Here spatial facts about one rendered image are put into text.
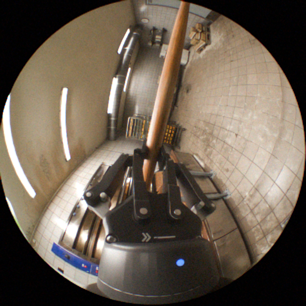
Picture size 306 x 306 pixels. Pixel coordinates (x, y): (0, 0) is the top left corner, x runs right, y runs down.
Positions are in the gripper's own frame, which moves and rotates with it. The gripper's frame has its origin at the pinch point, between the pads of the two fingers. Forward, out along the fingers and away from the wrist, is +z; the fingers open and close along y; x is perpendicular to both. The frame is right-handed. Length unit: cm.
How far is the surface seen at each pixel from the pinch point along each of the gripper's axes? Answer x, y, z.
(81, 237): -122, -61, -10
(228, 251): -67, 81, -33
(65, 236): -123, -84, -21
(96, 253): -123, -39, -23
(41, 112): 6, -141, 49
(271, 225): -35, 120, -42
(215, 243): -66, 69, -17
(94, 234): -121, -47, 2
